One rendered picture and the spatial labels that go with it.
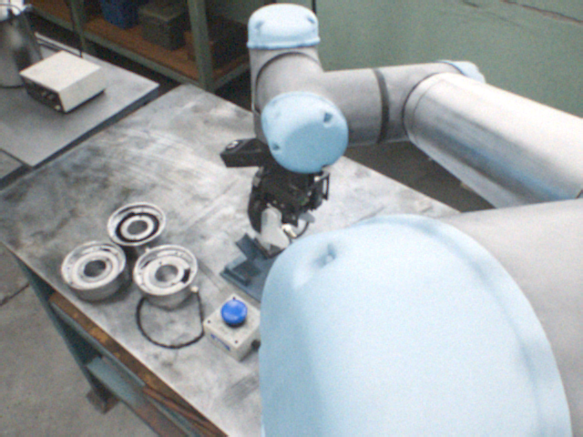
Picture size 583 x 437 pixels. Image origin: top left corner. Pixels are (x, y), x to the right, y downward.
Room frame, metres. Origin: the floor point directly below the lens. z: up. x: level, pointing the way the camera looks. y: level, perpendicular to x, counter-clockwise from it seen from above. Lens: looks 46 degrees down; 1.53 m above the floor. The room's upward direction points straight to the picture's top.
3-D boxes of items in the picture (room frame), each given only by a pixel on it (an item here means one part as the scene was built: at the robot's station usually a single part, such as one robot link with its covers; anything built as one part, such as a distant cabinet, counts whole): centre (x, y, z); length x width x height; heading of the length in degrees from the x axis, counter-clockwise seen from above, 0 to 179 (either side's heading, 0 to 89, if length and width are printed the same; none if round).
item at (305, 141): (0.44, -0.03, 1.22); 0.11 x 0.11 x 0.08; 9
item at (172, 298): (0.55, 0.21, 0.82); 0.10 x 0.10 x 0.04
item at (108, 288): (0.56, 0.33, 0.82); 0.10 x 0.10 x 0.04
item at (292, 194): (0.53, 0.00, 1.07); 0.09 x 0.08 x 0.12; 51
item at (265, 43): (0.53, 0.01, 1.23); 0.09 x 0.08 x 0.11; 9
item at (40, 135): (1.37, 0.78, 0.34); 0.67 x 0.46 x 0.68; 56
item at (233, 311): (0.44, 0.08, 0.85); 0.04 x 0.04 x 0.05
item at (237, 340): (0.44, 0.08, 0.82); 0.08 x 0.07 x 0.05; 52
